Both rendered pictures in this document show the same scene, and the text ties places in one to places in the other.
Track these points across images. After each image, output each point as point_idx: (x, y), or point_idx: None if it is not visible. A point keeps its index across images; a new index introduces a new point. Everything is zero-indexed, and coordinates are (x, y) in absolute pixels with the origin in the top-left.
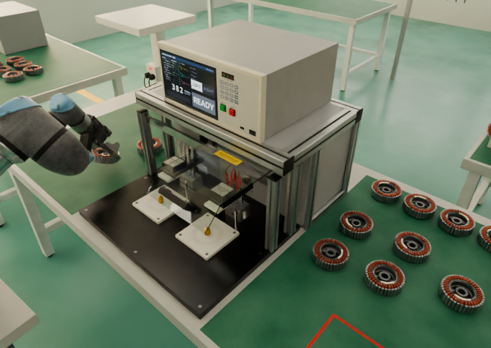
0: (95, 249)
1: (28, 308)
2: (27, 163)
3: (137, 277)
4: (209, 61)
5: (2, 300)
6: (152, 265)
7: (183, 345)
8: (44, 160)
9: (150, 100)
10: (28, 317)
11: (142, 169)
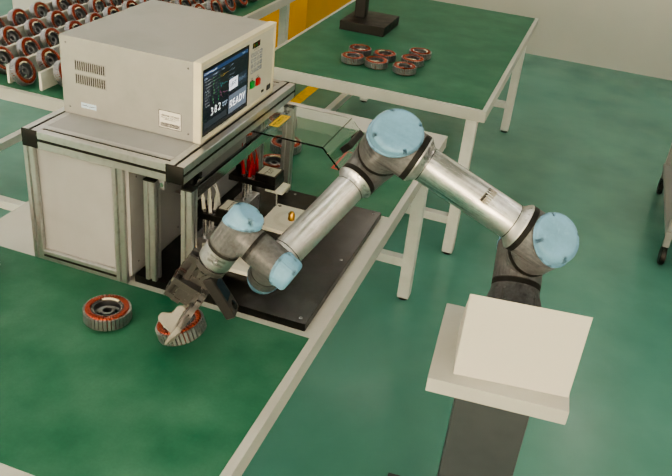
0: (340, 313)
1: (446, 309)
2: (206, 462)
3: (364, 258)
4: (246, 40)
5: (453, 331)
6: (351, 245)
7: (270, 457)
8: None
9: (202, 154)
10: (453, 305)
11: (173, 309)
